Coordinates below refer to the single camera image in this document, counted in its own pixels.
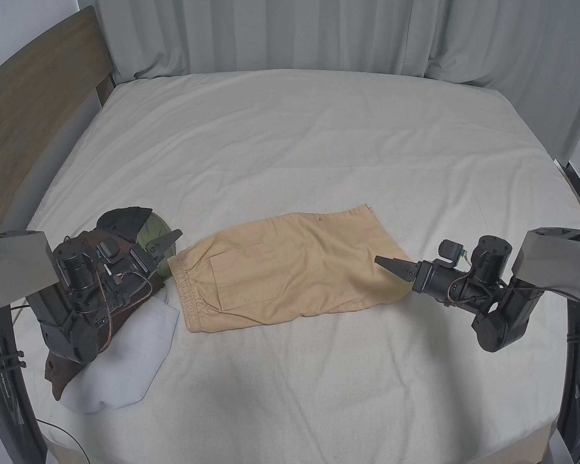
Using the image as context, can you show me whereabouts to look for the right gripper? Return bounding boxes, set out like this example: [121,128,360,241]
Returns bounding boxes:
[374,256,460,301]

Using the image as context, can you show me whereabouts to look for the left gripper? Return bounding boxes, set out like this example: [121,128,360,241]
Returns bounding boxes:
[127,229,184,285]

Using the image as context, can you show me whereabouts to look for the tan shorts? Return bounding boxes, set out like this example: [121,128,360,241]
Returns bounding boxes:
[167,204,414,335]

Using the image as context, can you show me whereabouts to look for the bed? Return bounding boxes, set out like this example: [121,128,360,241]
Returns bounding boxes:
[0,5,580,464]

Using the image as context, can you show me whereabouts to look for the olive green garment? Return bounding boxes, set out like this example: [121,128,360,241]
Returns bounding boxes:
[134,213,175,279]

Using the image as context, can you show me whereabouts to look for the black garment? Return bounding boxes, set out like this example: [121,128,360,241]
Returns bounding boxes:
[98,205,155,246]

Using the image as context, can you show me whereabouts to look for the white garment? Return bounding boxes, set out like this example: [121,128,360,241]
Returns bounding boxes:
[59,297,181,414]

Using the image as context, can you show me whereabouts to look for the dark brown garment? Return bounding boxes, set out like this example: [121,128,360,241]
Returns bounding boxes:
[43,229,169,403]

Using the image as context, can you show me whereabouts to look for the grey-green curtain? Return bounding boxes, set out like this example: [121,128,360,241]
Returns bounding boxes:
[423,0,580,165]
[72,0,433,82]

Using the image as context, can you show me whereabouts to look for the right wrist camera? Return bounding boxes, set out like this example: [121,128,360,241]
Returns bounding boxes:
[438,239,465,266]

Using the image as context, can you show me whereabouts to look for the black cable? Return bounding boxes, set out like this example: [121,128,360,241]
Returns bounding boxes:
[35,419,95,464]

